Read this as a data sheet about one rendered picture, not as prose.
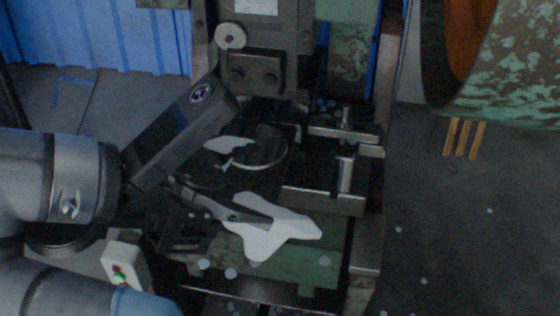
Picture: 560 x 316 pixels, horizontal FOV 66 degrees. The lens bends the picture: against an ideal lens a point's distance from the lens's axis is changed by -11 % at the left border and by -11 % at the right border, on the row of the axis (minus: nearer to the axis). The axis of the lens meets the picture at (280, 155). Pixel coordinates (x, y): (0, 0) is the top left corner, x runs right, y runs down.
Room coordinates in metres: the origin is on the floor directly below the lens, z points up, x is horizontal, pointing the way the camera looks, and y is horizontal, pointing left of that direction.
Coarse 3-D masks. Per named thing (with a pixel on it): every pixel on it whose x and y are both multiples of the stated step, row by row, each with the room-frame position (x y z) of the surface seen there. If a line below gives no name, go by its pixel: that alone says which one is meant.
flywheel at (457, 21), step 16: (448, 0) 0.81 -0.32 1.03; (464, 0) 0.78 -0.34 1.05; (480, 0) 0.70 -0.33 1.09; (496, 0) 0.60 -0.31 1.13; (448, 16) 0.78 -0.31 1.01; (464, 16) 0.73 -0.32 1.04; (480, 16) 0.67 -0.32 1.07; (448, 32) 0.74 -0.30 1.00; (464, 32) 0.66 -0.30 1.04; (480, 32) 0.64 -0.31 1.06; (448, 48) 0.71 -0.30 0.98; (464, 48) 0.59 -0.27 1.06; (464, 64) 0.56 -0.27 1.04
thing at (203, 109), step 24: (192, 96) 0.32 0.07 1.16; (216, 96) 0.31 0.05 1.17; (168, 120) 0.31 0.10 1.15; (192, 120) 0.30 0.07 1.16; (216, 120) 0.30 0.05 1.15; (144, 144) 0.30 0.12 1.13; (168, 144) 0.28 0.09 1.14; (192, 144) 0.29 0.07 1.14; (144, 168) 0.27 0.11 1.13; (168, 168) 0.28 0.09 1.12
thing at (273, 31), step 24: (216, 0) 0.73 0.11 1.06; (240, 0) 0.72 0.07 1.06; (264, 0) 0.71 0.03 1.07; (288, 0) 0.71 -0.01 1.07; (216, 24) 0.73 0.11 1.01; (240, 24) 0.72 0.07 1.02; (264, 24) 0.71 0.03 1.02; (288, 24) 0.71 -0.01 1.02; (240, 48) 0.71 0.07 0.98; (264, 48) 0.71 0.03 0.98; (288, 48) 0.71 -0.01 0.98; (240, 72) 0.69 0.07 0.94; (264, 72) 0.68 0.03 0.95; (288, 72) 0.71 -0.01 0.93
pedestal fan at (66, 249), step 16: (0, 48) 1.11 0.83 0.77; (0, 64) 1.09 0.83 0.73; (0, 80) 1.09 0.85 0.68; (96, 80) 2.03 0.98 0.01; (16, 96) 1.10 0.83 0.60; (16, 112) 1.09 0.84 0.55; (80, 128) 1.62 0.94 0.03; (32, 224) 1.04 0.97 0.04; (48, 224) 1.04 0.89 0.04; (64, 224) 1.05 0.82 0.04; (80, 224) 1.05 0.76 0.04; (32, 240) 0.96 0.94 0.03; (48, 240) 0.97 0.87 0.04; (64, 240) 0.97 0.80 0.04; (80, 240) 0.98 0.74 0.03; (96, 240) 1.00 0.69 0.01; (48, 256) 0.91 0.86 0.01; (64, 256) 0.92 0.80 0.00
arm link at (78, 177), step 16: (64, 144) 0.27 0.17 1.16; (80, 144) 0.27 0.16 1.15; (96, 144) 0.28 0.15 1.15; (64, 160) 0.25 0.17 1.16; (80, 160) 0.26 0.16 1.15; (96, 160) 0.26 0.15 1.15; (64, 176) 0.24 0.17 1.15; (80, 176) 0.24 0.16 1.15; (96, 176) 0.25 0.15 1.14; (64, 192) 0.23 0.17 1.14; (80, 192) 0.24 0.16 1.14; (96, 192) 0.24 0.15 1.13; (64, 208) 0.22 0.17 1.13; (80, 208) 0.23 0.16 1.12; (96, 208) 0.24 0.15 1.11
